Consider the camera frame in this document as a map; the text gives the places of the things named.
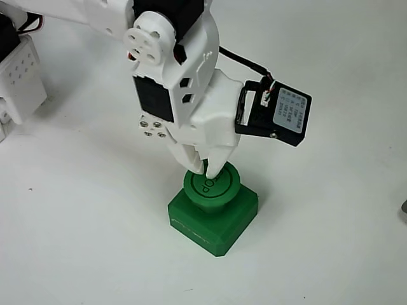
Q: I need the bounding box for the green STOP push button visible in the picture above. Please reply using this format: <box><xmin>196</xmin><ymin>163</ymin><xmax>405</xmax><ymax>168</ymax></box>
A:
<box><xmin>183</xmin><ymin>161</ymin><xmax>242</xmax><ymax>214</ymax></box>

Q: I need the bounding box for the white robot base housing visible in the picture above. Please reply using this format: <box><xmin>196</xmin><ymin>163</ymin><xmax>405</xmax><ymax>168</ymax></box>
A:
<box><xmin>0</xmin><ymin>34</ymin><xmax>48</xmax><ymax>144</ymax></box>

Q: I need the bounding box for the green button base box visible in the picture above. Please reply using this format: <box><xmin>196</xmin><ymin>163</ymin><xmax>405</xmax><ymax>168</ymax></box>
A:
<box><xmin>167</xmin><ymin>183</ymin><xmax>259</xmax><ymax>257</ymax></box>

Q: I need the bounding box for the black camera cable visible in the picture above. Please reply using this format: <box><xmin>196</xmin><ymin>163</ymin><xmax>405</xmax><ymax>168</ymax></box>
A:
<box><xmin>218</xmin><ymin>46</ymin><xmax>273</xmax><ymax>80</ymax></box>

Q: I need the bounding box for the black camera module with label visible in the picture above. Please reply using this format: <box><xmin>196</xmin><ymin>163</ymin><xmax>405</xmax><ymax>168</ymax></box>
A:
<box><xmin>234</xmin><ymin>79</ymin><xmax>312</xmax><ymax>147</ymax></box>

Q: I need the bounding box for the red white servo wire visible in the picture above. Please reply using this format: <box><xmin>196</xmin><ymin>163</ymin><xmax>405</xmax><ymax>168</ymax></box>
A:
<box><xmin>17</xmin><ymin>14</ymin><xmax>46</xmax><ymax>35</ymax></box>

